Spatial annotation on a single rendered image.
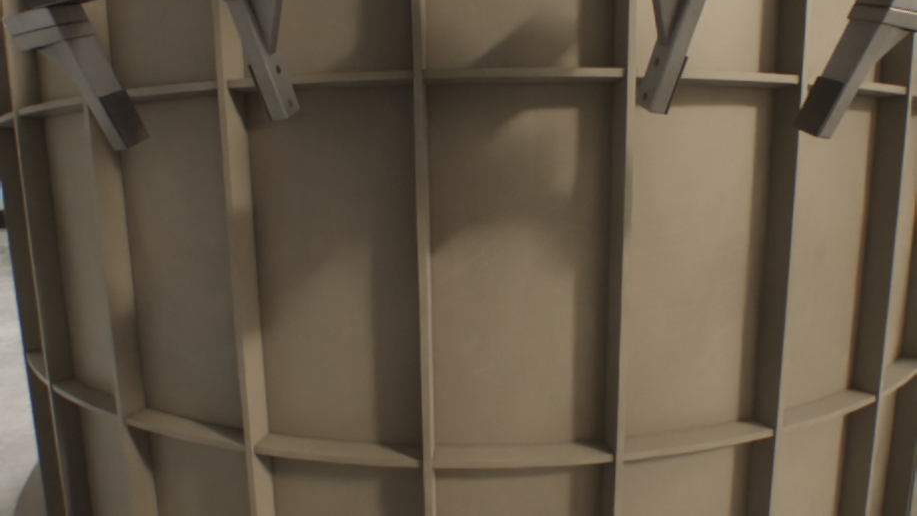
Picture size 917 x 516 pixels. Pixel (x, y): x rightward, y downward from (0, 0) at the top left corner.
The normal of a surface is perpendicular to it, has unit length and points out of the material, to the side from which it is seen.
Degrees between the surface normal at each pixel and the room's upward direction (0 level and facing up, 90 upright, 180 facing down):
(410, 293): 90
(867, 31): 83
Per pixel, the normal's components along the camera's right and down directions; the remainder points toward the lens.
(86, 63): 0.98, -0.12
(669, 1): 0.06, 0.50
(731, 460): 0.26, 0.11
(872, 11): -0.99, -0.10
